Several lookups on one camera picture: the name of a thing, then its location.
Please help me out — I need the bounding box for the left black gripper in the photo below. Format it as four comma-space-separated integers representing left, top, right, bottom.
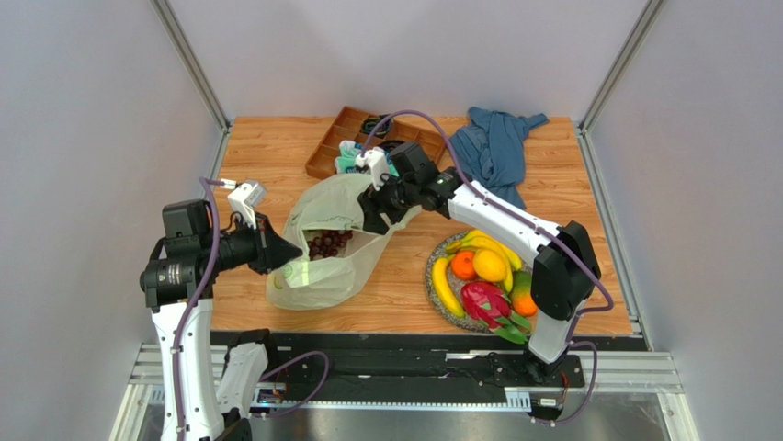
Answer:
201, 210, 301, 274

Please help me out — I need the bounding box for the translucent yellow plastic bag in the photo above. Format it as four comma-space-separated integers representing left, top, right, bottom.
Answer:
266, 174, 422, 311

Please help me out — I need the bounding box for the single yellow banana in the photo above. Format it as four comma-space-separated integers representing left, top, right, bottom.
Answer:
430, 257, 465, 318

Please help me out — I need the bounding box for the orange fake tangerine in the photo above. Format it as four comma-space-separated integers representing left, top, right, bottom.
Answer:
450, 250, 479, 281

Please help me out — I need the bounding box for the yellow banana bunch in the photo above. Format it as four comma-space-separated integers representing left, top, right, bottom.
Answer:
445, 230, 522, 293

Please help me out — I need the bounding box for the yellow fake lemon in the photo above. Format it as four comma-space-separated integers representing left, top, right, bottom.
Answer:
473, 248, 509, 283

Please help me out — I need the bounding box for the pink dragon fruit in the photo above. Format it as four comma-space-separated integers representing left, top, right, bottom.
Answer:
460, 281, 532, 345

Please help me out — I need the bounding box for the orange green mango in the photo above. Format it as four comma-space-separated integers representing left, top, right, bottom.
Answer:
509, 271, 538, 317

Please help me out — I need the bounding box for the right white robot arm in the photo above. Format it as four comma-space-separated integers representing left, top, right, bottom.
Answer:
355, 141, 601, 365

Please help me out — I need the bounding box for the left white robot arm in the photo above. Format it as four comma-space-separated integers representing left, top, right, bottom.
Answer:
140, 199, 302, 440

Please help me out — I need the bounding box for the dark purple grape bunch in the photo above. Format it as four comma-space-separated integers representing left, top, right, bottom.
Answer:
306, 230, 354, 260

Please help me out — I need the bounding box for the teal sock left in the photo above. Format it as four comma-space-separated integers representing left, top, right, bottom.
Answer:
334, 140, 362, 174

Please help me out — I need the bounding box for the black rolled sock middle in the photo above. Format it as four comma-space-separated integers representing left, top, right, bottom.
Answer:
378, 140, 404, 153

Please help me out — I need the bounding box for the dark rolled sock back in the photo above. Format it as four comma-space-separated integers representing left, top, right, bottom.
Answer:
359, 114, 393, 139

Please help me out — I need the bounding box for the brown compartment tray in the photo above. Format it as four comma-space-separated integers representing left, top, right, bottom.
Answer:
305, 107, 447, 179

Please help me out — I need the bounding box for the speckled round plate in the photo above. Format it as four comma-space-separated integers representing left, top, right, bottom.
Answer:
424, 230, 539, 335

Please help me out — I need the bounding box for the blue cloth shirt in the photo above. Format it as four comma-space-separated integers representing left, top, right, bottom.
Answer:
450, 107, 550, 209

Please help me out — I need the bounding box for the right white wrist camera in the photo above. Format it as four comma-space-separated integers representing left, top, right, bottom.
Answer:
354, 147, 391, 191

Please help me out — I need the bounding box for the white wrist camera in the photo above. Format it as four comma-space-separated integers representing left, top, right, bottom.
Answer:
218, 178, 267, 230
354, 147, 391, 191

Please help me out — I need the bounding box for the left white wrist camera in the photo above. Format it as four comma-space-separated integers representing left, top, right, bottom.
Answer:
218, 178, 267, 230

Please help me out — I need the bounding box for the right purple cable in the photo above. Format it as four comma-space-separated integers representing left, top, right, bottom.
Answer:
359, 109, 616, 426

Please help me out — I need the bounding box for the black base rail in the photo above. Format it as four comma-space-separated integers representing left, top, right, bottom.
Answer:
201, 330, 650, 405

